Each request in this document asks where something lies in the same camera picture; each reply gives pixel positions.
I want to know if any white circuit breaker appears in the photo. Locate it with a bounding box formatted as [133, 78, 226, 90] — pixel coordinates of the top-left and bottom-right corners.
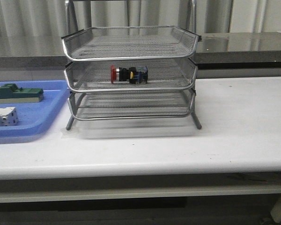
[0, 107, 19, 127]

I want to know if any silver metal rack frame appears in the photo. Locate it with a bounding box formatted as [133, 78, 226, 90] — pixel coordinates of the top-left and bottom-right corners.
[65, 0, 202, 129]

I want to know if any silver mesh tray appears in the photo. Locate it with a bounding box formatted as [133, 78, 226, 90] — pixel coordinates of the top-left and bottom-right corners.
[68, 90, 195, 120]
[62, 25, 199, 61]
[64, 58, 197, 92]

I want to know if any blue plastic tray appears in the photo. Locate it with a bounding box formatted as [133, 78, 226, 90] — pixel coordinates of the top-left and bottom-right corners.
[0, 80, 69, 143]

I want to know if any grey stone back counter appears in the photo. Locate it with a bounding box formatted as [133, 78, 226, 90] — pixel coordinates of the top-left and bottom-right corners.
[0, 32, 281, 69]

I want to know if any red emergency stop push button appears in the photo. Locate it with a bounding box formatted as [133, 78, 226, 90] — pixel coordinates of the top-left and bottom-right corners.
[111, 65, 148, 84]

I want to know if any green and beige relay module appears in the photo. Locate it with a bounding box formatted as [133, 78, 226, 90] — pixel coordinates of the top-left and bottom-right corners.
[0, 83, 44, 104]

